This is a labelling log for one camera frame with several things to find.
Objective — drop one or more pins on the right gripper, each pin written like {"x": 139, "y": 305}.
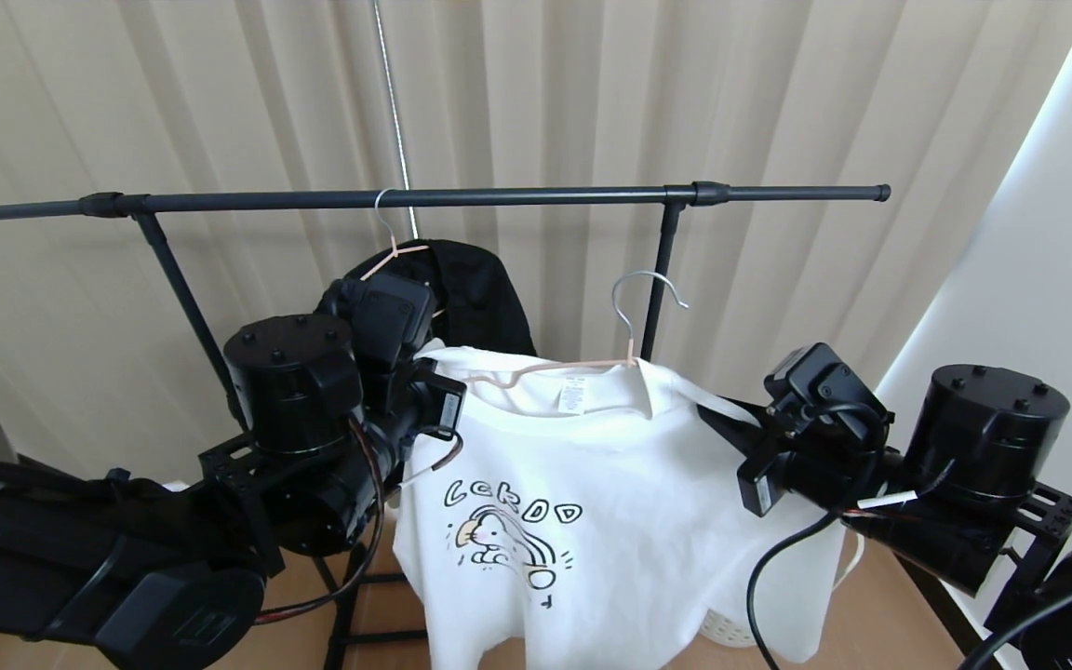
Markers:
{"x": 815, "y": 479}

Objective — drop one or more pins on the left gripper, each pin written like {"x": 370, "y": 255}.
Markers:
{"x": 350, "y": 493}

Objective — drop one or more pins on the white printed T-shirt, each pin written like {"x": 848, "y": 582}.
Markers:
{"x": 638, "y": 484}

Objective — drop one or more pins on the pink clothes hanger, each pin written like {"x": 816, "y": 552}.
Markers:
{"x": 394, "y": 247}
{"x": 630, "y": 349}

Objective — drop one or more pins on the black shorts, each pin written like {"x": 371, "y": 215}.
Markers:
{"x": 480, "y": 298}

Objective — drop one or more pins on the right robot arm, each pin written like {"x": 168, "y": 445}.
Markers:
{"x": 983, "y": 437}

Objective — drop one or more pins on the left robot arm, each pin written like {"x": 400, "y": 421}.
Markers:
{"x": 294, "y": 391}

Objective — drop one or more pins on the white laundry basket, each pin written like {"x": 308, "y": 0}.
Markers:
{"x": 731, "y": 633}

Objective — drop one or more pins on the black clothes rack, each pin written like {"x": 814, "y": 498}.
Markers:
{"x": 499, "y": 197}

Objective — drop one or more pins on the beige curtain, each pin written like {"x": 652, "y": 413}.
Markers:
{"x": 731, "y": 93}

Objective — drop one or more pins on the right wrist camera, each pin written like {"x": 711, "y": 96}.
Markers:
{"x": 820, "y": 381}

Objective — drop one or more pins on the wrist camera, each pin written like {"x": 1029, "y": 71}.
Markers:
{"x": 820, "y": 381}
{"x": 392, "y": 316}

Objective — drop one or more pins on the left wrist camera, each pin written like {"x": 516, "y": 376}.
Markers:
{"x": 392, "y": 316}

